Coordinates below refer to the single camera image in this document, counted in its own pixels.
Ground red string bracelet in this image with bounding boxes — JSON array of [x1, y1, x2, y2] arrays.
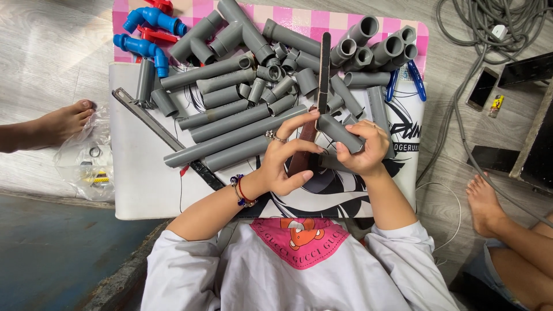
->
[[237, 176, 256, 204]]

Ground person's left hand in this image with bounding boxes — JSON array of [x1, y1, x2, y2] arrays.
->
[[247, 110, 325, 201]]

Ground yellow lighter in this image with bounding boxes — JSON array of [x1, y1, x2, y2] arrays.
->
[[488, 94, 505, 118]]

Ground person's right hand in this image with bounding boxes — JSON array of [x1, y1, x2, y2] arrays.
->
[[336, 120, 391, 178]]

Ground blue beaded bracelet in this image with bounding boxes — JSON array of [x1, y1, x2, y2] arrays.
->
[[230, 174, 257, 208]]

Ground short grey pipe segment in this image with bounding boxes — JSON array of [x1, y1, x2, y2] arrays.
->
[[317, 113, 365, 155]]

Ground pink checkered mat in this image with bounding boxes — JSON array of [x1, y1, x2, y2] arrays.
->
[[111, 0, 429, 80]]

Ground brown sandpaper strip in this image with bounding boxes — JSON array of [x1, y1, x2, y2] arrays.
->
[[287, 106, 319, 177]]

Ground clear plastic bag of parts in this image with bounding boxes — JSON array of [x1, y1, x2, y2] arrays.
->
[[53, 104, 115, 202]]

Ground black wooden stool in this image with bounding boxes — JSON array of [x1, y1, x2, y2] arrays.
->
[[466, 51, 553, 197]]

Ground grey tee pipe fitting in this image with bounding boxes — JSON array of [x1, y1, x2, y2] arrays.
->
[[209, 0, 277, 65], [168, 10, 225, 65]]

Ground white printed low table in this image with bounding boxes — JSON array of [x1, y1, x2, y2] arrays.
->
[[108, 62, 427, 221]]

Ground metal hacksaw black taped handle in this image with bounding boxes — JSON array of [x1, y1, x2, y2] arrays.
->
[[111, 87, 226, 191]]

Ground pile of grey pipe pieces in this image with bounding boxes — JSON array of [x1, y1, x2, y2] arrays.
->
[[135, 15, 419, 172]]

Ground black smartphone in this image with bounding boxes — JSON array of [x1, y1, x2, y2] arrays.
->
[[466, 66, 500, 112]]

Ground thin white cable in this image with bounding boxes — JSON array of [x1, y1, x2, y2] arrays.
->
[[416, 181, 462, 266]]

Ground blue plastic tap red handle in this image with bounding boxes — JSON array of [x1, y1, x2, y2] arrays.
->
[[113, 25, 179, 79], [123, 0, 188, 38]]

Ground grey cable bundle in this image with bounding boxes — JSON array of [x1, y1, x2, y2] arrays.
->
[[415, 0, 553, 230]]

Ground blue handled pliers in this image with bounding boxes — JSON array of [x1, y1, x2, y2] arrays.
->
[[386, 60, 427, 103]]

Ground white shirt pink print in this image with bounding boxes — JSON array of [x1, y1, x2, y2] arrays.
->
[[140, 218, 461, 311]]

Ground long black sanding file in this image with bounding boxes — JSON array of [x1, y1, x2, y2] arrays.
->
[[317, 31, 332, 130]]

